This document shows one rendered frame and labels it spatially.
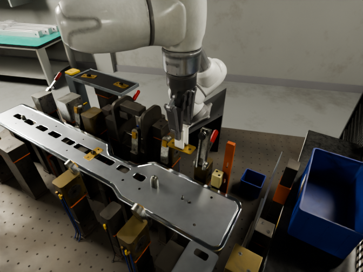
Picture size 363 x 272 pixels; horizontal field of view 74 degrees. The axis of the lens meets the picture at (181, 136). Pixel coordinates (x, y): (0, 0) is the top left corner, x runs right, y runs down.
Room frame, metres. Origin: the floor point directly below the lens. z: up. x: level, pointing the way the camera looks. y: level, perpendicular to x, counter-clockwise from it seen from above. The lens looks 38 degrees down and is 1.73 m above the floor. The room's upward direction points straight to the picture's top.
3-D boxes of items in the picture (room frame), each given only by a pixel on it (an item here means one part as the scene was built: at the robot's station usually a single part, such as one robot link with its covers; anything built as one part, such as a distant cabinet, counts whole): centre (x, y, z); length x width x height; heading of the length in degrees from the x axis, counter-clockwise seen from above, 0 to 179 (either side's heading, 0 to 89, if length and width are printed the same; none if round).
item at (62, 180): (0.60, 0.44, 0.87); 0.12 x 0.07 x 0.35; 149
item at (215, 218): (0.80, 0.42, 1.00); 1.38 x 0.22 x 0.02; 59
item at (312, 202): (0.48, -0.47, 1.10); 0.30 x 0.17 x 0.13; 149
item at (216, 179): (0.62, -0.14, 0.88); 0.04 x 0.04 x 0.37; 59
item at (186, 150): (0.55, 0.00, 1.26); 0.08 x 0.04 x 0.01; 59
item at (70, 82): (1.34, 0.64, 0.92); 0.08 x 0.08 x 0.44; 59
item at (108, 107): (1.03, 0.36, 0.90); 0.05 x 0.05 x 0.40; 59
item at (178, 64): (0.55, 0.00, 1.52); 0.09 x 0.09 x 0.06
